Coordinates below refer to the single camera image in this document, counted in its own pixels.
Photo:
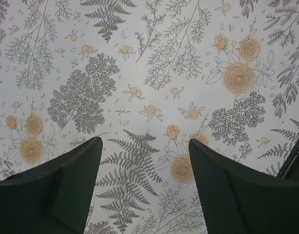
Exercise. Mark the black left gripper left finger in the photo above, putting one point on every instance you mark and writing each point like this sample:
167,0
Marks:
53,197

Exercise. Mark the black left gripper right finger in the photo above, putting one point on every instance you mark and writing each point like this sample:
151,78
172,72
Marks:
236,199

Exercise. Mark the floral patterned table mat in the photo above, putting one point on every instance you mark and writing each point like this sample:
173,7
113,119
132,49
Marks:
147,76

